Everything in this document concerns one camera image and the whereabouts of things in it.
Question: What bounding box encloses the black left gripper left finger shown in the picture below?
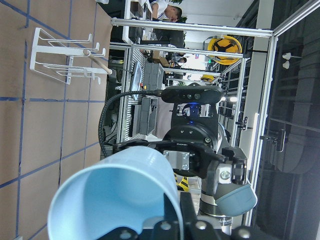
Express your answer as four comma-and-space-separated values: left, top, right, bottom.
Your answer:
162, 193, 184, 240

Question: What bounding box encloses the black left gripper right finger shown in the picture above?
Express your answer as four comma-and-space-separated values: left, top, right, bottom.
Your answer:
180, 192, 198, 240

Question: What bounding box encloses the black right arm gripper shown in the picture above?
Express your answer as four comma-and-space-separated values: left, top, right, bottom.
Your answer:
113, 104, 249, 198

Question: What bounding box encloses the light blue cup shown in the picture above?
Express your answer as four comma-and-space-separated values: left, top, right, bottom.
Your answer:
47, 146, 183, 240

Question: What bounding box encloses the yellow hard hat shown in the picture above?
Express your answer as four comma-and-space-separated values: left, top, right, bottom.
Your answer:
207, 35, 243, 66

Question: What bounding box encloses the person in white shirt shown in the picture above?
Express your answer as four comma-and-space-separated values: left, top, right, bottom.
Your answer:
149, 0, 183, 23

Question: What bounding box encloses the brown paper table cover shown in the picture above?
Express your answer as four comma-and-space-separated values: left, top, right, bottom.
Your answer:
0, 0, 112, 240

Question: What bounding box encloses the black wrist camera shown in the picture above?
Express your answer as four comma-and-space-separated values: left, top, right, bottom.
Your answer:
161, 85, 224, 104

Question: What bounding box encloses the black corrugated cable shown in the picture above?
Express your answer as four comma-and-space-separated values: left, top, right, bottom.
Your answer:
98, 89, 163, 157

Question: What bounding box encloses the white wire cup rack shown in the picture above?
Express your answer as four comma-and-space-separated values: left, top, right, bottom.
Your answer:
29, 27, 113, 85

